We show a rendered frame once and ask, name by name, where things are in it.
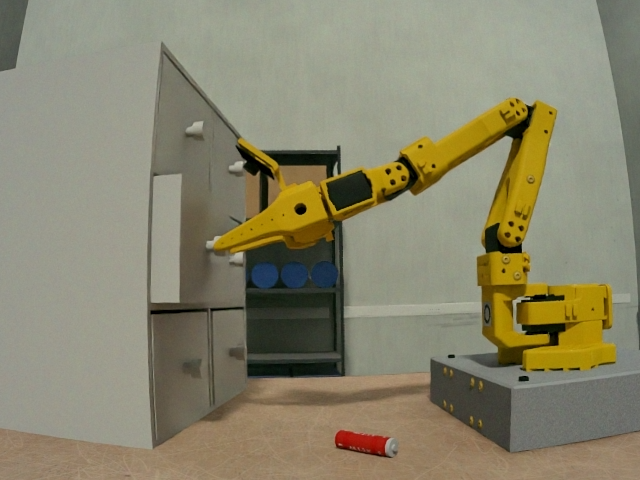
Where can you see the grey chest of drawers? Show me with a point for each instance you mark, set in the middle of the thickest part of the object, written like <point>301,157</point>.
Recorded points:
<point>77,146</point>

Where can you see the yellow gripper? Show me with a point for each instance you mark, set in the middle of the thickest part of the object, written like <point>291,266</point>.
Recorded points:
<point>283,218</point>

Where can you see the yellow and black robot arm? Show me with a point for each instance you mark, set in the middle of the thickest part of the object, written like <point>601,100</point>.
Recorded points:
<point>574,311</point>

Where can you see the red aa battery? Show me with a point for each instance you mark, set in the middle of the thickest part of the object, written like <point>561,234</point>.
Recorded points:
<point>367,443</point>

